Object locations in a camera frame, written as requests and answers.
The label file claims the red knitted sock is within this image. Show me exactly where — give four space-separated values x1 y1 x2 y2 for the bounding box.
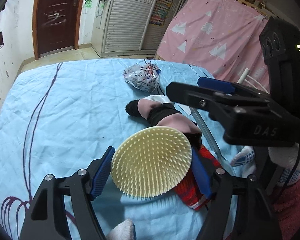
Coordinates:
173 145 222 211

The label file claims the pink tree-print curtain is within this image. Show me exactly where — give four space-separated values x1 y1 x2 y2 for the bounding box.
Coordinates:
157 0 269 90

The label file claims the dark brown wooden door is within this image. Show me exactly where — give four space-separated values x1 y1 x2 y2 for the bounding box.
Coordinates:
32 0 83 59

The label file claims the white louvered wardrobe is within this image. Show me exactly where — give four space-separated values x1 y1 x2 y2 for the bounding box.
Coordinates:
91 0 184 57

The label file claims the white printed tissue packet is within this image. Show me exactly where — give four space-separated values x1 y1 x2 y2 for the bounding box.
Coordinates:
123 63 161 93

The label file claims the clear plastic tube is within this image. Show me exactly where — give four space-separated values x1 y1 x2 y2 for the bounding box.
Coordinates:
190 107 226 167

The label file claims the pink and black sock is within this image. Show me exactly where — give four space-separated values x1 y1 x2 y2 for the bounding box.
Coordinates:
125 95 202 151

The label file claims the colourful grid wall poster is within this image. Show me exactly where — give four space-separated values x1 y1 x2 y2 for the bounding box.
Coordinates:
149 0 173 26

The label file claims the white metal chair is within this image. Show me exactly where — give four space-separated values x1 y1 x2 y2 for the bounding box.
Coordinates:
237 68 268 93

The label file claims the wooden bunk bed frame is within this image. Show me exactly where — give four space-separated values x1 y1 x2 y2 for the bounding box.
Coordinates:
155 0 269 62

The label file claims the cream round bristle brush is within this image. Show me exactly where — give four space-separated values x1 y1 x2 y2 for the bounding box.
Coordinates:
111 126 192 198

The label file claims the light blue bed sheet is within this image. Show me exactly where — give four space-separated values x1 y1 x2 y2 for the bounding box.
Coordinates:
0 59 207 239

